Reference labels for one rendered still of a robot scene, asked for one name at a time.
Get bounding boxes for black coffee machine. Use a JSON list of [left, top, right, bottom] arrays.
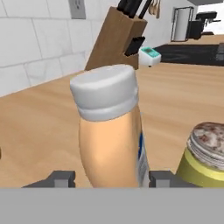
[[186, 10, 221, 41]]

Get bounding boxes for black hob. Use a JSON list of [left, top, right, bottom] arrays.
[[152, 42, 224, 67]]

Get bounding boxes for yellow shaker speckled lid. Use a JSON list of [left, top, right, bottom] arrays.
[[176, 122, 224, 188]]

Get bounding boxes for white teal kitchen timer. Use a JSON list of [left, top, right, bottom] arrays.
[[138, 46, 162, 68]]

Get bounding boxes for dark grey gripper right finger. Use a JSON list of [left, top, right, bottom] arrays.
[[149, 170, 198, 189]]

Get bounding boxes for beige condiment bottle white cap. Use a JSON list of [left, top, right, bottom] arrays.
[[69, 64, 151, 189]]

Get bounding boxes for hanging wooden utensils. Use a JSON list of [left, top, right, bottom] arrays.
[[148, 0, 161, 19]]

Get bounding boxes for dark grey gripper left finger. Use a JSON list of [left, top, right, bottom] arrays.
[[22, 170, 76, 189]]

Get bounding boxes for grey wall outlet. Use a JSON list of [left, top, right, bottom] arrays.
[[68, 0, 88, 20]]

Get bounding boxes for wooden knife block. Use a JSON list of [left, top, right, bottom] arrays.
[[84, 0, 154, 72]]

